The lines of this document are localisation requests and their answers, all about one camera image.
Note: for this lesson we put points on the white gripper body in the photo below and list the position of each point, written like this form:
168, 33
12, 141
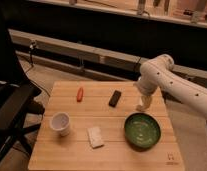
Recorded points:
146, 101

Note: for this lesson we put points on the black eraser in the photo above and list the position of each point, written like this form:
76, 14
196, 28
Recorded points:
115, 98

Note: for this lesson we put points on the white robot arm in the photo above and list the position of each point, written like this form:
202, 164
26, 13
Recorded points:
157, 72

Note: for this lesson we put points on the white sponge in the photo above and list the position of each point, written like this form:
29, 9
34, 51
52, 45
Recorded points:
95, 137

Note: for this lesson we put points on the small white bottle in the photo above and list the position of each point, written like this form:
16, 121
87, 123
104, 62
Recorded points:
140, 106

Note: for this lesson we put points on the green bowl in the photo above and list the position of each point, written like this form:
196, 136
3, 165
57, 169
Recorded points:
142, 130

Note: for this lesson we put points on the wooden table board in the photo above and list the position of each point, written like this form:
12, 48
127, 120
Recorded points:
73, 152

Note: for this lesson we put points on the orange carrot toy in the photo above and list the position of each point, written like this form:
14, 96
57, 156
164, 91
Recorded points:
80, 93

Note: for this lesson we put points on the white cup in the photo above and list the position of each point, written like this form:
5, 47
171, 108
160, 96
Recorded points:
60, 123

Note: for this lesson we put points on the black office chair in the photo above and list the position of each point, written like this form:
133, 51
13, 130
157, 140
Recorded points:
15, 104

